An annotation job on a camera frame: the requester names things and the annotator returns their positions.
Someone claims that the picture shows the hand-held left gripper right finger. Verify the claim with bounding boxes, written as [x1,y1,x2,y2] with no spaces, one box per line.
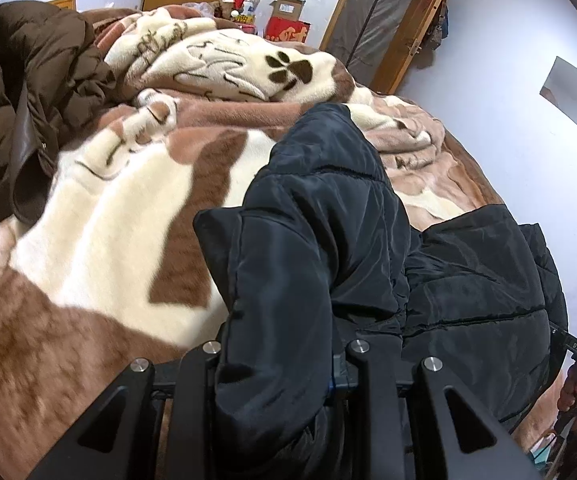
[331,339,544,480]

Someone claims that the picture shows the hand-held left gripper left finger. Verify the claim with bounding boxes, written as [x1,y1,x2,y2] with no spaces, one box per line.
[28,340,224,480]

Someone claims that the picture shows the black puffer jacket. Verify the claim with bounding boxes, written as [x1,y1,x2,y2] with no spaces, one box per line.
[193,102,569,480]

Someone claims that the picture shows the brown cream paw-print blanket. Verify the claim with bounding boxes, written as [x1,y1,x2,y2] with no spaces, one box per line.
[0,4,569,480]

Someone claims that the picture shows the hanging bags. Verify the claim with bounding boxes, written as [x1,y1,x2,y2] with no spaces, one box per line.
[425,4,450,69]

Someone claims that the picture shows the brown puffer jacket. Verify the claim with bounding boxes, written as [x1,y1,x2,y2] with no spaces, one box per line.
[0,1,118,226]

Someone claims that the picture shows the red box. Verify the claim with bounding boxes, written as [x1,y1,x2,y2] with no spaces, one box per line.
[264,16,312,44]

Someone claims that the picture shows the grey zip curtain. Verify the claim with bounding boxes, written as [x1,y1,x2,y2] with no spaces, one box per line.
[331,0,412,83]

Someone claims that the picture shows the wooden framed door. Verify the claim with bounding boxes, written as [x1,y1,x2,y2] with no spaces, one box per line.
[321,0,435,92]

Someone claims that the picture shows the open cardboard box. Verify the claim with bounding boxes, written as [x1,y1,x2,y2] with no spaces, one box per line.
[268,0,307,24]

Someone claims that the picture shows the grey wall sheet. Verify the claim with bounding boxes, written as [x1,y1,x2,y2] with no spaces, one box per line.
[539,56,577,127]

